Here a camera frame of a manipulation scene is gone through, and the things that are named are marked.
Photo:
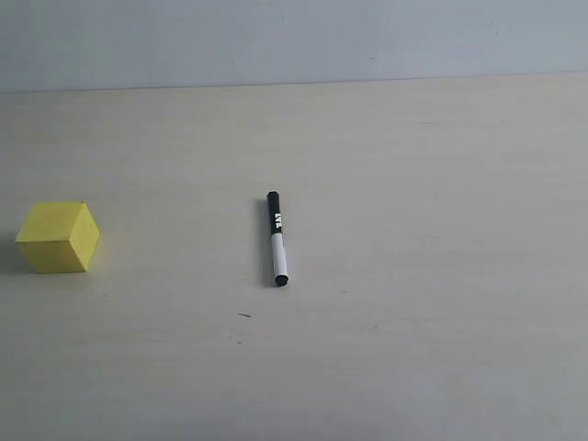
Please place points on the black and white marker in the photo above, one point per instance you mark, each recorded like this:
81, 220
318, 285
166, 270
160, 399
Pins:
280, 264

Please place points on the yellow cube block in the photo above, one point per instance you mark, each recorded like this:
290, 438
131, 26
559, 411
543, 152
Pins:
59, 237

